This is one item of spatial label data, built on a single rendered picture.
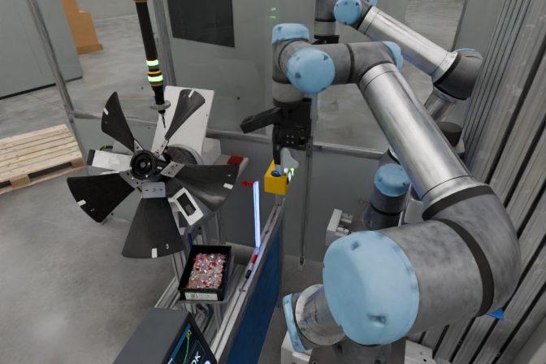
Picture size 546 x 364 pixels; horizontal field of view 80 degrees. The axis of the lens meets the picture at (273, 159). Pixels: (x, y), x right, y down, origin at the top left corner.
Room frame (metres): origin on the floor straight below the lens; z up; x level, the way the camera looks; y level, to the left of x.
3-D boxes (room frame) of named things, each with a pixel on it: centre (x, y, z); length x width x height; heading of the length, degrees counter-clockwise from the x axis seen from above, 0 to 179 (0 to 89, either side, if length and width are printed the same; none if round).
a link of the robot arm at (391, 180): (0.94, -0.42, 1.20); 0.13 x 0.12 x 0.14; 158
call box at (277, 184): (1.27, -0.03, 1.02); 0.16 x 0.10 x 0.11; 164
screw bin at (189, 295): (0.87, 0.26, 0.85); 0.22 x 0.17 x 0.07; 178
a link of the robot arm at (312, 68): (0.61, -0.08, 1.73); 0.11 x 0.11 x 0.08; 14
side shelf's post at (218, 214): (1.64, 0.36, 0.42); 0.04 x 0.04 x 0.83; 74
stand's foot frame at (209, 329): (1.31, 0.47, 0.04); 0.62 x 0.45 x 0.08; 164
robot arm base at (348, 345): (0.48, -0.23, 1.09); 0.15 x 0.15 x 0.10
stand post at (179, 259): (1.22, 0.50, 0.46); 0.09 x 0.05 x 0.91; 74
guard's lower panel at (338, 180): (1.77, 0.19, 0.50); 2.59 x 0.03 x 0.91; 74
